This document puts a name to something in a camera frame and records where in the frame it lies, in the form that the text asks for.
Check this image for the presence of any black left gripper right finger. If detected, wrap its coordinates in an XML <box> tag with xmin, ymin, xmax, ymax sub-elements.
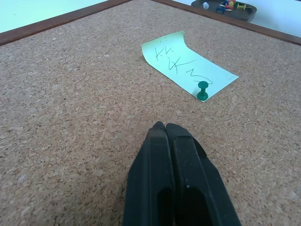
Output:
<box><xmin>165</xmin><ymin>122</ymin><xmax>242</xmax><ymax>226</ymax></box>

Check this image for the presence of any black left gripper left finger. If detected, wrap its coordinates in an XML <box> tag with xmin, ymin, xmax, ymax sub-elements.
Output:
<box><xmin>122</xmin><ymin>121</ymin><xmax>176</xmax><ymax>226</ymax></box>

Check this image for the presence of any green sticky note with writing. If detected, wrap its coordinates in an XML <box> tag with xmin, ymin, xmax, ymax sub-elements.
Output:
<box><xmin>141</xmin><ymin>31</ymin><xmax>239</xmax><ymax>104</ymax></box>

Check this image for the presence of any dark brown tray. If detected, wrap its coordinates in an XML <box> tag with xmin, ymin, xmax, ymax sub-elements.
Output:
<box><xmin>190</xmin><ymin>0</ymin><xmax>258</xmax><ymax>23</ymax></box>

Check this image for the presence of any green pushpin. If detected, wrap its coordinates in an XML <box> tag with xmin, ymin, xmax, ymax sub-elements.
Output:
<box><xmin>196</xmin><ymin>81</ymin><xmax>209</xmax><ymax>101</ymax></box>

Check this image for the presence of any cork board with wooden frame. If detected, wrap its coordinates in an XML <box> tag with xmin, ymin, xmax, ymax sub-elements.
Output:
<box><xmin>0</xmin><ymin>0</ymin><xmax>301</xmax><ymax>226</ymax></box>

